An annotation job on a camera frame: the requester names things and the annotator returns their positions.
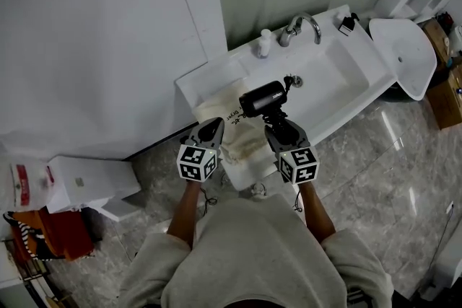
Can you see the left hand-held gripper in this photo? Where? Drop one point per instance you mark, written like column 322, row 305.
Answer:
column 196, row 162

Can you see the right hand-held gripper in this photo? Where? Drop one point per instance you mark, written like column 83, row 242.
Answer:
column 299, row 166

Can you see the beige cloth bag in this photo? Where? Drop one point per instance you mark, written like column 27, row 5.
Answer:
column 245, row 140

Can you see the black hair dryer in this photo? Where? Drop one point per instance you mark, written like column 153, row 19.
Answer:
column 261, row 99

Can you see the person's right forearm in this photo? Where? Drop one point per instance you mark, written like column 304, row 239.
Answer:
column 317, row 213

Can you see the person's left forearm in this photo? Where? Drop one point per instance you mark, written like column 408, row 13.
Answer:
column 186, row 216

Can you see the clear plastic bag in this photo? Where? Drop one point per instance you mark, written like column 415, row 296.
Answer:
column 21, row 180

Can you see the person's white shoe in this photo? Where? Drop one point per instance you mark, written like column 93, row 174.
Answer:
column 258, row 190

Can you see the chrome sink drain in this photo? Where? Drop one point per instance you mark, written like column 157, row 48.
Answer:
column 299, row 81

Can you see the white vanity sink cabinet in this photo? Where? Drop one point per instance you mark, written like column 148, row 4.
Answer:
column 339, row 83

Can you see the white pump bottle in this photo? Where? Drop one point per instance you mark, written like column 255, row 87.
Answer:
column 264, row 45

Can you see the chrome faucet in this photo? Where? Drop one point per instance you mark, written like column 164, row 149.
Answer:
column 288, row 34

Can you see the person's beige shirt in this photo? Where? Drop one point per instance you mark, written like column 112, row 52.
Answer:
column 252, row 256

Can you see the white water dispenser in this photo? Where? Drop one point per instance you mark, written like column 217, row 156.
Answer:
column 94, row 180

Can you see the black pump bottle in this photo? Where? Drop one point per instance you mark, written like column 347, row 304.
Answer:
column 348, row 25

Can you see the white loose basin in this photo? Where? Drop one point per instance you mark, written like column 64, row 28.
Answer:
column 404, row 57

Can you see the large brown cardboard box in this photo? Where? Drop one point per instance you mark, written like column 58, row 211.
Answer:
column 447, row 101

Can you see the orange cloth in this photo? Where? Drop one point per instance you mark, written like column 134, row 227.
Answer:
column 68, row 234

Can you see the white toilet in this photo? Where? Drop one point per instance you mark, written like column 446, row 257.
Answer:
column 457, row 38

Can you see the black white striped cloth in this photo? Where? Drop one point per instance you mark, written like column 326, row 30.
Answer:
column 25, row 234

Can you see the wooden rack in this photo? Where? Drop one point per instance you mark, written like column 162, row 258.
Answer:
column 21, row 285

